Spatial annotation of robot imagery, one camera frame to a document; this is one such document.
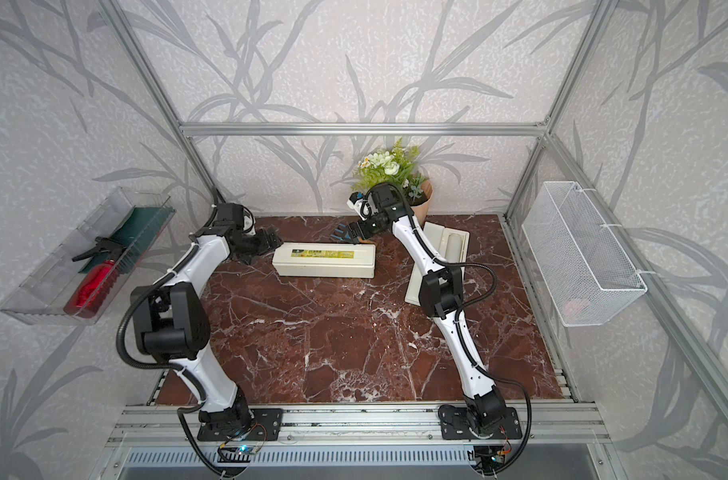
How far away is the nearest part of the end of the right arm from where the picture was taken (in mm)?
782

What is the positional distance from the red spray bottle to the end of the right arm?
1.83 ft

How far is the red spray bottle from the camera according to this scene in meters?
0.56
